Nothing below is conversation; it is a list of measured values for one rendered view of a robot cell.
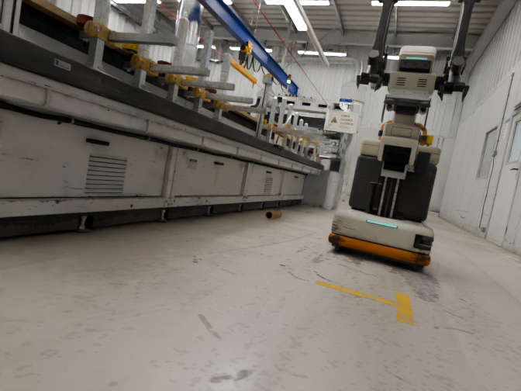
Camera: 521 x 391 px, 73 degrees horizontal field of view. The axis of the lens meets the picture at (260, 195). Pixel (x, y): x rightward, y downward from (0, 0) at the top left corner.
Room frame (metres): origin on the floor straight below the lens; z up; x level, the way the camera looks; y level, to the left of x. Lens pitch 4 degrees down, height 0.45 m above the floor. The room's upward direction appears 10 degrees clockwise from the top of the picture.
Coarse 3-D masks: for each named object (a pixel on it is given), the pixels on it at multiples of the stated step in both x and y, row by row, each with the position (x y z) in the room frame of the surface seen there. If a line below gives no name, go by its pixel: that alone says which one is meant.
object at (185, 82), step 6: (162, 78) 1.86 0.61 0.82; (162, 84) 1.88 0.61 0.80; (168, 84) 1.88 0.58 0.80; (186, 84) 1.82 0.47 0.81; (192, 84) 1.80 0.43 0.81; (198, 84) 1.79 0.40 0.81; (204, 84) 1.78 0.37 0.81; (210, 84) 1.77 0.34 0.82; (216, 84) 1.76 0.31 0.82; (222, 84) 1.75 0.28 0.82; (228, 84) 1.74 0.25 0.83; (228, 90) 1.76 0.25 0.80
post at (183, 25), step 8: (184, 24) 1.79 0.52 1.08; (184, 32) 1.80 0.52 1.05; (184, 40) 1.81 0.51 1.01; (176, 48) 1.80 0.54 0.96; (184, 48) 1.82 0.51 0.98; (176, 56) 1.79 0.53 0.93; (176, 64) 1.79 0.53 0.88; (168, 88) 1.80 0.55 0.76; (176, 88) 1.81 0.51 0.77; (168, 96) 1.80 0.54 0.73; (176, 96) 1.82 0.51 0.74
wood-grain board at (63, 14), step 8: (24, 0) 1.25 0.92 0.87; (32, 0) 1.24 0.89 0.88; (40, 0) 1.27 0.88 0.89; (40, 8) 1.29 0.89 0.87; (48, 8) 1.30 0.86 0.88; (56, 8) 1.32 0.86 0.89; (56, 16) 1.36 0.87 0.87; (64, 16) 1.36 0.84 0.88; (72, 16) 1.39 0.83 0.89; (72, 24) 1.41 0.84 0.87; (112, 48) 1.66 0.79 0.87; (120, 48) 1.64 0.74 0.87; (128, 56) 1.75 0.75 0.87; (192, 88) 2.27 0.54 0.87; (240, 112) 2.93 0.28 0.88; (256, 120) 3.26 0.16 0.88; (280, 136) 4.15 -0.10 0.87; (312, 152) 5.73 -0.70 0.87
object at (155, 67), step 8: (128, 64) 1.63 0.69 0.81; (152, 64) 1.59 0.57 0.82; (160, 64) 1.57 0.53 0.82; (160, 72) 1.60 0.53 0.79; (168, 72) 1.57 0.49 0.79; (176, 72) 1.54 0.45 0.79; (184, 72) 1.53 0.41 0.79; (192, 72) 1.52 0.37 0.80; (200, 72) 1.50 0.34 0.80; (208, 72) 1.51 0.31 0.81
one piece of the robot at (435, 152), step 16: (368, 144) 2.60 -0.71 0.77; (368, 160) 2.59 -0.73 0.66; (432, 160) 2.44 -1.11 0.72; (368, 176) 2.58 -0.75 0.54; (384, 176) 2.50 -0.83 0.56; (416, 176) 2.46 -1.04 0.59; (432, 176) 2.43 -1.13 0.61; (352, 192) 2.61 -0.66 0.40; (368, 192) 2.57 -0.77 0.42; (384, 192) 2.48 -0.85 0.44; (400, 192) 2.49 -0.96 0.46; (416, 192) 2.46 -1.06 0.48; (352, 208) 2.63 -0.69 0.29; (368, 208) 2.50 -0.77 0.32; (384, 208) 2.49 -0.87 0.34; (400, 208) 2.49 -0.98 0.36; (416, 208) 2.45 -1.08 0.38
